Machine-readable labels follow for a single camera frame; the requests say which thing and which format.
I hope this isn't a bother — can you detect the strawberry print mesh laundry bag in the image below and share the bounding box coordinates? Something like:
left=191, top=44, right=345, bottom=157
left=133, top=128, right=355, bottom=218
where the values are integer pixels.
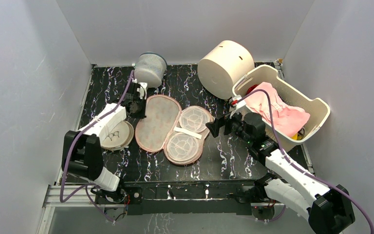
left=134, top=95, right=214, bottom=166

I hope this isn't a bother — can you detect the pink bra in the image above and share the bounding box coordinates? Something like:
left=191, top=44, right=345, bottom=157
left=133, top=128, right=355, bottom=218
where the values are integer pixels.
left=244, top=82, right=310, bottom=137

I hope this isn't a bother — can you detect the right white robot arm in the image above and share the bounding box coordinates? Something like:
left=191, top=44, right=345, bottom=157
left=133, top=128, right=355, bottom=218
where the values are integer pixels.
left=206, top=113, right=355, bottom=234

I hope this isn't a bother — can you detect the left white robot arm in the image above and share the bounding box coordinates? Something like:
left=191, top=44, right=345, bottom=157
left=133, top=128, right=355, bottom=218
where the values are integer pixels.
left=61, top=80, right=148, bottom=203

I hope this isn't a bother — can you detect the yellow bra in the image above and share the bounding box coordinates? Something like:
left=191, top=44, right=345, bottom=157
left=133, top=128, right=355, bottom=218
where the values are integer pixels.
left=292, top=133, right=304, bottom=140

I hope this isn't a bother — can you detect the cream perforated laundry basket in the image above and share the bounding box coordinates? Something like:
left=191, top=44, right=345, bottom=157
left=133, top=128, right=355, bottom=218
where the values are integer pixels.
left=232, top=64, right=331, bottom=152

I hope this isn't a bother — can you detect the red garment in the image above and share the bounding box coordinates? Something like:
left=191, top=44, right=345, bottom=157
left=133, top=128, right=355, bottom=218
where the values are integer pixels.
left=246, top=84, right=258, bottom=94

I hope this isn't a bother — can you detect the cream round tub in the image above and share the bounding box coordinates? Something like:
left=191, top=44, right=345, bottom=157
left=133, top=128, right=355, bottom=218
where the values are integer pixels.
left=197, top=40, right=255, bottom=100

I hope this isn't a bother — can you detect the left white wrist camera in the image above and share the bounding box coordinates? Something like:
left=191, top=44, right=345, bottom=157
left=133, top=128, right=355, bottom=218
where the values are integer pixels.
left=133, top=79, right=148, bottom=99

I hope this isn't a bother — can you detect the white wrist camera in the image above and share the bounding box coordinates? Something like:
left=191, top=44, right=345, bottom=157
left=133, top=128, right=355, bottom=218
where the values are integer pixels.
left=133, top=79, right=148, bottom=99
left=229, top=95, right=246, bottom=118

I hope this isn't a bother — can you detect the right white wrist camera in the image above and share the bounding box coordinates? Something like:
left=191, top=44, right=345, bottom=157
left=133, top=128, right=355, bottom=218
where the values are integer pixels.
left=229, top=95, right=246, bottom=118

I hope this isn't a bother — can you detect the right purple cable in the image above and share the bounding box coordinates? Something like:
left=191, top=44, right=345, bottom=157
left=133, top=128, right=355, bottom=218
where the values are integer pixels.
left=232, top=89, right=374, bottom=234

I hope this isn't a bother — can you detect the purple cable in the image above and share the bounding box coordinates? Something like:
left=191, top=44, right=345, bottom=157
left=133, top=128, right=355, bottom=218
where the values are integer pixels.
left=232, top=89, right=374, bottom=234
left=59, top=69, right=136, bottom=203

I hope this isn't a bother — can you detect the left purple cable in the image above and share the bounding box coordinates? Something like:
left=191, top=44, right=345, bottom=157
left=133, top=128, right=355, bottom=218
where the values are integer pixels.
left=59, top=69, right=136, bottom=203

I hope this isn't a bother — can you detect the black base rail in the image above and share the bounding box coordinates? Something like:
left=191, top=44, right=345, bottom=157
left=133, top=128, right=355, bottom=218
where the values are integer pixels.
left=103, top=179, right=291, bottom=216

